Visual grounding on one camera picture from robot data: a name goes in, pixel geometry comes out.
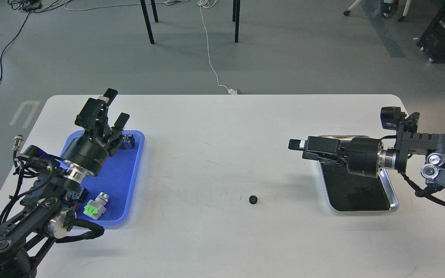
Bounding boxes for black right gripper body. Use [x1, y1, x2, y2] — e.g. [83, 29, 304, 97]
[338, 137, 382, 178]

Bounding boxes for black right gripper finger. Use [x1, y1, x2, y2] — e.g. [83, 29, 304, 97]
[288, 137, 341, 153]
[302, 151, 347, 166]

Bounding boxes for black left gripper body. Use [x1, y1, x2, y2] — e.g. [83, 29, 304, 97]
[61, 128, 125, 176]

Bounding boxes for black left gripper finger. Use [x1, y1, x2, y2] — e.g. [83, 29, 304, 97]
[75, 88, 118, 134]
[109, 112, 130, 141]

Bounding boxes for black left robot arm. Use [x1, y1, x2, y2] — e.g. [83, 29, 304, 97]
[0, 88, 129, 278]

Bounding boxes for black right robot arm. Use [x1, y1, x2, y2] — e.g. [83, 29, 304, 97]
[288, 106, 445, 206]

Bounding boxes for silver metal tray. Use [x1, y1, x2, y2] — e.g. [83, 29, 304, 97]
[320, 136, 399, 212]

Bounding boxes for blue plastic tray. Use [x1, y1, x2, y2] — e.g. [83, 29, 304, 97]
[76, 130, 145, 227]

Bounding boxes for green black push button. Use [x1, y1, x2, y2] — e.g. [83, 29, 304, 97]
[121, 134, 136, 150]

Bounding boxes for black table legs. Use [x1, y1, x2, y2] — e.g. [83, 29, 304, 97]
[139, 0, 241, 44]

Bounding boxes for white office chair base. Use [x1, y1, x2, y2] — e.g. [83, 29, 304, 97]
[343, 0, 412, 22]

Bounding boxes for black red blue switch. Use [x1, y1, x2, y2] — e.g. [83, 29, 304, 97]
[62, 188, 89, 207]

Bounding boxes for white green push button switch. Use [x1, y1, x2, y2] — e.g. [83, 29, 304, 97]
[83, 192, 109, 220]

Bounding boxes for white power cable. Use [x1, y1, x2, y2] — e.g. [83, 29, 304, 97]
[197, 0, 238, 95]

